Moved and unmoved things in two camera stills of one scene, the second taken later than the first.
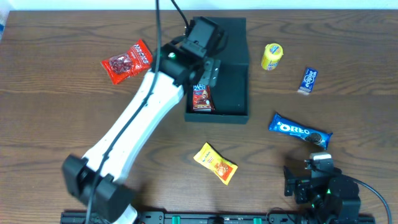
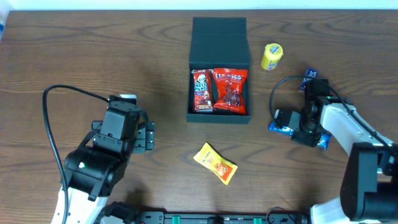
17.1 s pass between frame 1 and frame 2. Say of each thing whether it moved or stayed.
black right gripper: moved
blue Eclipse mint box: stayed
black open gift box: stayed
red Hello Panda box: stayed
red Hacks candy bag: moved
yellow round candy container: stayed
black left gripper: moved
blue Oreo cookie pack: stayed
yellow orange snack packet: stayed
